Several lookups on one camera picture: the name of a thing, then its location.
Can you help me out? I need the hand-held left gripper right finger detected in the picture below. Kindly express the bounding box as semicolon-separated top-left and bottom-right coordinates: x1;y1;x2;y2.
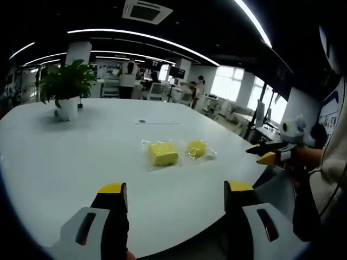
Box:
223;179;310;260

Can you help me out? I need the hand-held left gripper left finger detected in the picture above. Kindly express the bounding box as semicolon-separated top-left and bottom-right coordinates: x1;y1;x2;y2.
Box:
50;182;131;260

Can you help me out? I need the round yellow silicone block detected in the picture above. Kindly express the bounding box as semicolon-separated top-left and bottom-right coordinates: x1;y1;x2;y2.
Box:
185;139;208;160

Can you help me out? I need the rectangular yellow silicone block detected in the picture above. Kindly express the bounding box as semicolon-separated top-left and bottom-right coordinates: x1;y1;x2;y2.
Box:
147;142;180;167

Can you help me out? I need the grey office chair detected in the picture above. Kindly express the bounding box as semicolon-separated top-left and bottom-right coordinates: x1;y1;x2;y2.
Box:
253;173;323;242

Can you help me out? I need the person's light sleeve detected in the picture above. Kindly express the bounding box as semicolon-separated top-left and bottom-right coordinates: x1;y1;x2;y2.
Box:
319;107;347;186

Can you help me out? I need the long ceiling light strip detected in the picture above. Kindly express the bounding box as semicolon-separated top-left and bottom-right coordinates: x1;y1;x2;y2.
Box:
233;0;273;49
67;28;220;67

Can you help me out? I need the black monitor screen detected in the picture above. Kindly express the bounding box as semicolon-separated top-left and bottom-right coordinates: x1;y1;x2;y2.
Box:
169;67;187;80

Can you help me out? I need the white plant pot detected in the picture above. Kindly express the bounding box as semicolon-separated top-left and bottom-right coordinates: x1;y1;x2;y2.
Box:
55;95;81;122

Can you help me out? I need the white office chair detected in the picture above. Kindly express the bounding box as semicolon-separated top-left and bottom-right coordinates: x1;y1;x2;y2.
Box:
102;80;120;100
147;82;164;101

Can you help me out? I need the green leafy plant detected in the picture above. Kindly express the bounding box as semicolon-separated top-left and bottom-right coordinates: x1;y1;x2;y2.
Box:
38;59;98;109

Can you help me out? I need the ceiling air conditioner vent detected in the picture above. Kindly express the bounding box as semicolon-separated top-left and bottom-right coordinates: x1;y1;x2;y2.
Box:
121;0;174;25

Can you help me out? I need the thin dark cable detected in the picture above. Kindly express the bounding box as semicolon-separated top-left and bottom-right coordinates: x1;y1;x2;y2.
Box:
309;167;343;216

